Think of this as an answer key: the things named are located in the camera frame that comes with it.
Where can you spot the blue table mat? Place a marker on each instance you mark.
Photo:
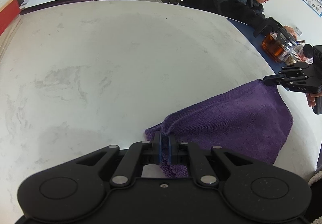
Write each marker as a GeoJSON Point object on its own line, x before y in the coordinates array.
{"type": "Point", "coordinates": [247, 31]}

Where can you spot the purple towel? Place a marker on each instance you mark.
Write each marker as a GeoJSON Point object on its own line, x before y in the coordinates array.
{"type": "Point", "coordinates": [251, 120]}

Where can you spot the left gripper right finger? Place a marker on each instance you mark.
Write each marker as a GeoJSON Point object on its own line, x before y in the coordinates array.
{"type": "Point", "coordinates": [192, 157]}

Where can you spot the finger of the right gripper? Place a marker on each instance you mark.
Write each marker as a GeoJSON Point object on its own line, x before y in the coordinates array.
{"type": "Point", "coordinates": [273, 80]}

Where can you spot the red desk calendar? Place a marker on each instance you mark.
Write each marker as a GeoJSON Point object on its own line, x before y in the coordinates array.
{"type": "Point", "coordinates": [9, 10]}

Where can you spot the operator right hand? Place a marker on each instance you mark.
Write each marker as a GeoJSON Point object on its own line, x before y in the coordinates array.
{"type": "Point", "coordinates": [311, 99]}

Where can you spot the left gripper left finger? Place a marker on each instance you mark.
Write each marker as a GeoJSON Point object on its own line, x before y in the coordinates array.
{"type": "Point", "coordinates": [135, 158]}

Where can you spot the glass teapot with tea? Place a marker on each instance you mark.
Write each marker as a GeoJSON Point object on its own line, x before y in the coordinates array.
{"type": "Point", "coordinates": [278, 43]}

